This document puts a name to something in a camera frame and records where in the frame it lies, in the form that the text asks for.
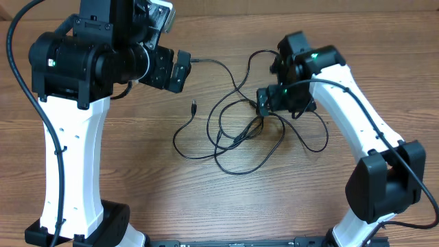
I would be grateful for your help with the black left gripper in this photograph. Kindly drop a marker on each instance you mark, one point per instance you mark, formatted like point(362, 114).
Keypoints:
point(160, 78)

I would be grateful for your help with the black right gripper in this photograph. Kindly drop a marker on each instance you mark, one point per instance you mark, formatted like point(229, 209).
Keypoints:
point(278, 103)

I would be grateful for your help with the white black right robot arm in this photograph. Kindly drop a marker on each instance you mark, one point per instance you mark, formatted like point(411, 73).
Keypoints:
point(388, 173)

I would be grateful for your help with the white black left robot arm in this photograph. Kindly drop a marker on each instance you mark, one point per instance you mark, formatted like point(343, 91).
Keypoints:
point(74, 69)

